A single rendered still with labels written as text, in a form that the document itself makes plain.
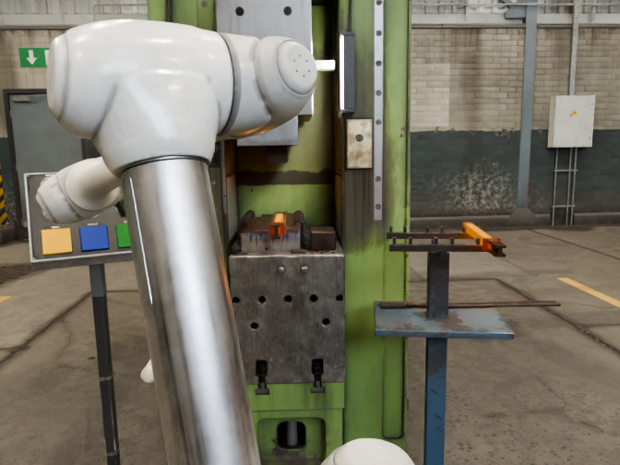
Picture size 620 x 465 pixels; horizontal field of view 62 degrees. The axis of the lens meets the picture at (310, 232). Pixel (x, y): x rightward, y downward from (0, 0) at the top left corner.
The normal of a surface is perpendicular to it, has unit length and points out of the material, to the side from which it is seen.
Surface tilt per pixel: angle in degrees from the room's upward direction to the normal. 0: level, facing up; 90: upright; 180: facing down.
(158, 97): 78
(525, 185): 90
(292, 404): 90
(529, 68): 90
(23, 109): 90
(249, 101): 113
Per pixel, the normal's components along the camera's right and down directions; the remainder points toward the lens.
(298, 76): 0.70, -0.15
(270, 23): 0.03, 0.16
